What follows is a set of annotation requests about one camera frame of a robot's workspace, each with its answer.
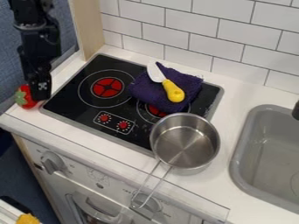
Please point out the yellow toy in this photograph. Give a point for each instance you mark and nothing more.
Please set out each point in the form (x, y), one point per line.
(27, 219)

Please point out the toy sink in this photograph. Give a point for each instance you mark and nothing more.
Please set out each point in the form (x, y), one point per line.
(268, 160)

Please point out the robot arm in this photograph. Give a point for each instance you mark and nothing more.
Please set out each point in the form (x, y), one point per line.
(29, 13)

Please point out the silver pot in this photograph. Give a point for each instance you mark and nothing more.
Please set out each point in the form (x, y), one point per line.
(185, 143)

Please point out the purple cloth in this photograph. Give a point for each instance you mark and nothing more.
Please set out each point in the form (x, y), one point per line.
(150, 90)

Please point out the toy stove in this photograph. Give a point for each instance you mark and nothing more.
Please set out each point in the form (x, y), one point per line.
(97, 113)

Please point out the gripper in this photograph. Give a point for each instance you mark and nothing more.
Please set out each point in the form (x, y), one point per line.
(39, 48)

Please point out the red toy strawberry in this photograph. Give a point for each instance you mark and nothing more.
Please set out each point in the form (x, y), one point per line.
(25, 100)

